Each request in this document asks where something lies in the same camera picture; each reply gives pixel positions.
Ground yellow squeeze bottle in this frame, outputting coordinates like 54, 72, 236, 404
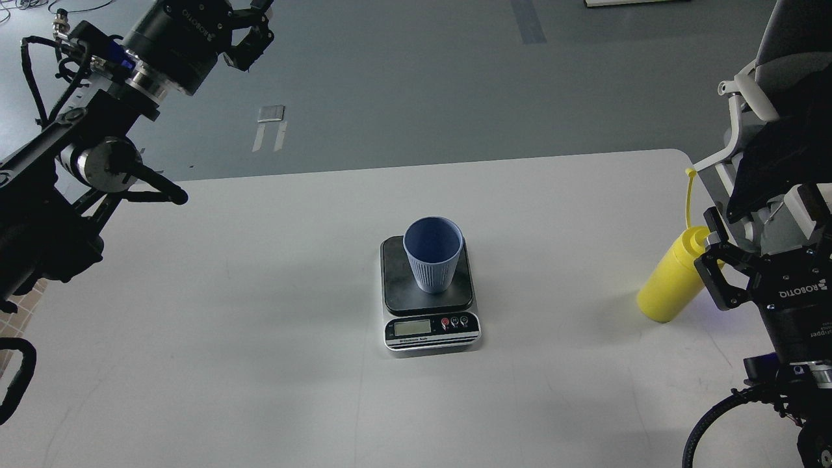
636, 168, 710, 323

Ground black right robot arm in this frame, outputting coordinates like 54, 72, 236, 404
681, 207, 831, 467

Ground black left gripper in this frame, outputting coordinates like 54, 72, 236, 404
123, 1, 274, 96

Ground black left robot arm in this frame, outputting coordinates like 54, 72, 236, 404
2, 1, 302, 320

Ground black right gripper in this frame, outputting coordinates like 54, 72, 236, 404
694, 207, 831, 363

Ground silver digital kitchen scale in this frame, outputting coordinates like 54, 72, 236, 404
380, 236, 482, 354

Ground beige checkered cloth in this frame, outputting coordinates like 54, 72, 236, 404
1, 279, 49, 338

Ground blue ribbed cup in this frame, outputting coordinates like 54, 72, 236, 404
403, 216, 465, 295

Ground black floor cables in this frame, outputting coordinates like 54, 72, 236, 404
0, 0, 114, 24

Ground grey office chair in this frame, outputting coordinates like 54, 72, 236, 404
694, 1, 830, 253

